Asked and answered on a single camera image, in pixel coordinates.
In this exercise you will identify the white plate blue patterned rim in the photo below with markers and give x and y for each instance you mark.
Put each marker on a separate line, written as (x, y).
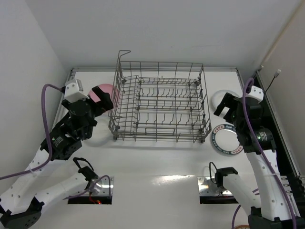
(224, 140)

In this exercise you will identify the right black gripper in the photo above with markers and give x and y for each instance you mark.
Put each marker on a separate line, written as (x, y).
(231, 108)

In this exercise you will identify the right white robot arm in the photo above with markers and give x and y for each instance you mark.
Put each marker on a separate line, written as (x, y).
(272, 208)

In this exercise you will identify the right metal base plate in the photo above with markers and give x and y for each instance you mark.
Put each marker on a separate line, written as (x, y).
(208, 189)

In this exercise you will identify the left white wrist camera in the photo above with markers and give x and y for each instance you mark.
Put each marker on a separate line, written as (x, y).
(74, 91)

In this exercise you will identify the metal base plate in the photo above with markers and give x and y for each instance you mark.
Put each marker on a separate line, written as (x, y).
(102, 187)
(208, 189)

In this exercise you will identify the grey wire dish rack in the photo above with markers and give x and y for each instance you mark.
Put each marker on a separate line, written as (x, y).
(159, 101)

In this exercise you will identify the aluminium frame rail right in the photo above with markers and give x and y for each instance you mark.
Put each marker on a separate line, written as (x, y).
(287, 166)

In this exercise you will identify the pink plate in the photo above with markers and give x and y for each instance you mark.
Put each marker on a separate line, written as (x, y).
(105, 87)

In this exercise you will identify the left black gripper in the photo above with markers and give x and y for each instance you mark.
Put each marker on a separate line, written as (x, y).
(96, 105)

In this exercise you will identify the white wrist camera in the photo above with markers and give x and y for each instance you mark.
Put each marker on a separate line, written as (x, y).
(74, 91)
(255, 93)

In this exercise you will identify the plain white plate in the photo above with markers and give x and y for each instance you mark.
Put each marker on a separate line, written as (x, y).
(218, 96)

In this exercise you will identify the orange ring object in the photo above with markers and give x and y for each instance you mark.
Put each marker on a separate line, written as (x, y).
(243, 226)

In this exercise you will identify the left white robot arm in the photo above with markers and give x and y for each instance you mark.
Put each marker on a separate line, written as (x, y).
(23, 203)

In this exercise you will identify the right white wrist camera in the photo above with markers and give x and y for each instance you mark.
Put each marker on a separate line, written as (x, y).
(255, 93)

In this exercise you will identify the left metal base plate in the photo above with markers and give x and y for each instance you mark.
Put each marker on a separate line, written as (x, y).
(102, 187)

